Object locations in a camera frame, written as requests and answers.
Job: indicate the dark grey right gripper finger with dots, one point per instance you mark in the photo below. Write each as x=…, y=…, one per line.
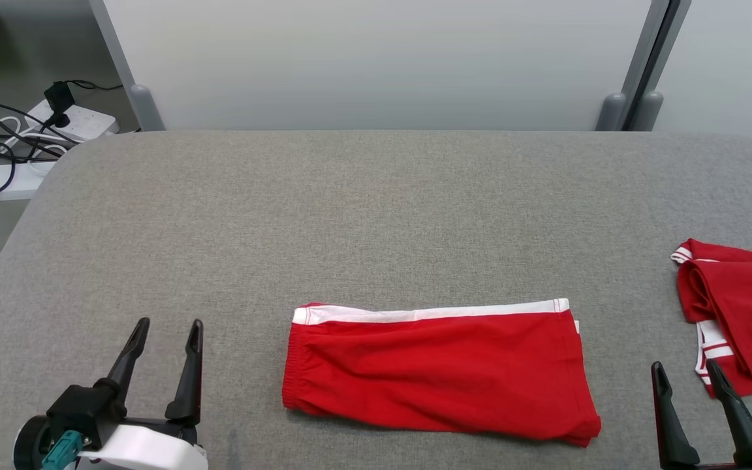
x=738, y=424
x=673, y=437

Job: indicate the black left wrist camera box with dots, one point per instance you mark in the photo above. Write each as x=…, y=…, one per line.
x=82, y=408

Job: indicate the red white basketball shorts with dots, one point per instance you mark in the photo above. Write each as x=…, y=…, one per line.
x=441, y=372

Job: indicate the dark partition post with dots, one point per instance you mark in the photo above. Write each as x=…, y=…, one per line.
x=663, y=39

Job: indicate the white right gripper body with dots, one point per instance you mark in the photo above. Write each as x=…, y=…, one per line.
x=715, y=467

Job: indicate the grey partition post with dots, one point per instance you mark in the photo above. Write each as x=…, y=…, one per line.
x=115, y=52
x=645, y=39

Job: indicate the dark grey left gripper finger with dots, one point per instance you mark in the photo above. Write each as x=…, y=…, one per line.
x=190, y=385
x=129, y=362

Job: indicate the teal left camera connector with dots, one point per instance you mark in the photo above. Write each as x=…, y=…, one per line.
x=61, y=452

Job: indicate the white power strip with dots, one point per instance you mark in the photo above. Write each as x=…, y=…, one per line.
x=92, y=121
x=14, y=183

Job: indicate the black power adapter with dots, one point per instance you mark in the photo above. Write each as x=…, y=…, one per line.
x=59, y=98

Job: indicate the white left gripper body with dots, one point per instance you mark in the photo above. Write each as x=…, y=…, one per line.
x=147, y=454

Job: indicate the white partition panel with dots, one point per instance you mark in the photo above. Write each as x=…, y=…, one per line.
x=376, y=65
x=735, y=65

